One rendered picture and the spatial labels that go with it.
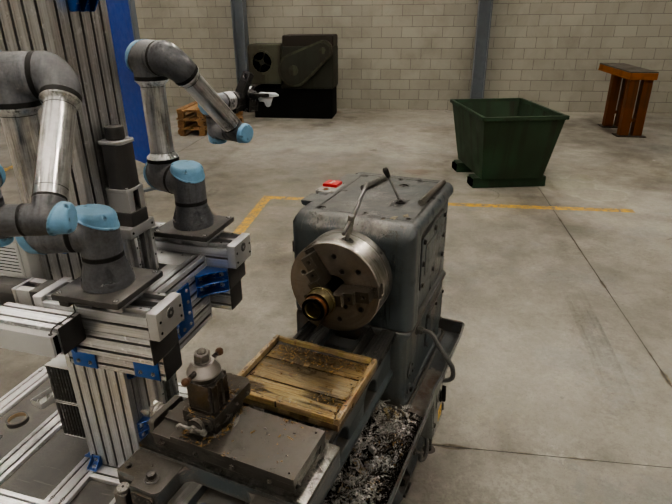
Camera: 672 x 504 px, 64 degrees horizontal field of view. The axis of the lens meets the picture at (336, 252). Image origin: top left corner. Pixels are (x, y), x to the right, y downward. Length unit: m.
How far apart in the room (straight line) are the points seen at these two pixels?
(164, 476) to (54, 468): 1.24
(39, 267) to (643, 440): 2.73
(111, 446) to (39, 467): 0.35
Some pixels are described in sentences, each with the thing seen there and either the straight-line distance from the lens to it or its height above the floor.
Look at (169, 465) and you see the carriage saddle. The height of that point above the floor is 0.91.
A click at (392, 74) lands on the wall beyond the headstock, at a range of 11.67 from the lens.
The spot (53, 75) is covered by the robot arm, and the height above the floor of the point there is 1.75.
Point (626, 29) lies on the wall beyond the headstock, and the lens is 12.23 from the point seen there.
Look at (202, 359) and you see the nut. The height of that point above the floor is 1.17.
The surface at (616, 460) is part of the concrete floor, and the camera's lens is 2.93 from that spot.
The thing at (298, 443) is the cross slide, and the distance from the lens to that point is 1.33.
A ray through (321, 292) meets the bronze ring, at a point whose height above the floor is 1.12.
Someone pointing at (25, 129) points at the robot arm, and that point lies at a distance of 1.61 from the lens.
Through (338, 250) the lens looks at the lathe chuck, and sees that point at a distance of 1.66.
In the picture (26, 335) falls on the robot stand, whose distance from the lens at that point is 1.76.
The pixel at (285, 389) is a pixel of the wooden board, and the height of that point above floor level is 0.89.
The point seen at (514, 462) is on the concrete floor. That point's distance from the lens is 2.76.
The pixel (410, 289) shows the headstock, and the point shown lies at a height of 1.04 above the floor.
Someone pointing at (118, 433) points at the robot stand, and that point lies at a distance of 2.33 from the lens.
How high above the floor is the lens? 1.89
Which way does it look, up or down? 24 degrees down
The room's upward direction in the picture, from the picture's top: 1 degrees counter-clockwise
